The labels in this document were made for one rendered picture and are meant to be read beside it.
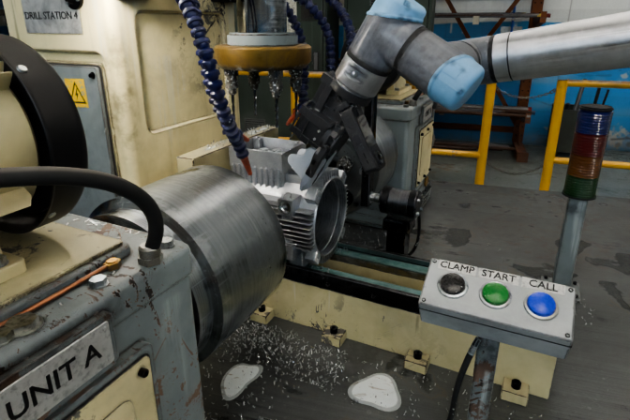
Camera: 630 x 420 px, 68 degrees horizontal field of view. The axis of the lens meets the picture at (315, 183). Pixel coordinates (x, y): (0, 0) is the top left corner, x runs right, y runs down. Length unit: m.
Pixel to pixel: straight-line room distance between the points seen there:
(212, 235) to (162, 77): 0.45
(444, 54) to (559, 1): 5.24
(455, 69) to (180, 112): 0.58
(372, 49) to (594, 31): 0.30
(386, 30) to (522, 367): 0.57
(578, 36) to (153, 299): 0.64
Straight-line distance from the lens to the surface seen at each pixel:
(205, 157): 0.88
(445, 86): 0.67
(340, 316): 0.92
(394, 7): 0.70
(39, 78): 0.45
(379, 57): 0.71
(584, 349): 1.04
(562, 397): 0.92
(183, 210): 0.61
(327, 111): 0.77
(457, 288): 0.61
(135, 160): 0.92
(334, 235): 0.98
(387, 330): 0.89
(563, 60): 0.77
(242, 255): 0.62
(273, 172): 0.88
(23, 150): 0.45
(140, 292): 0.46
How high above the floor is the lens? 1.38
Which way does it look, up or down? 19 degrees down
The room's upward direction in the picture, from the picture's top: straight up
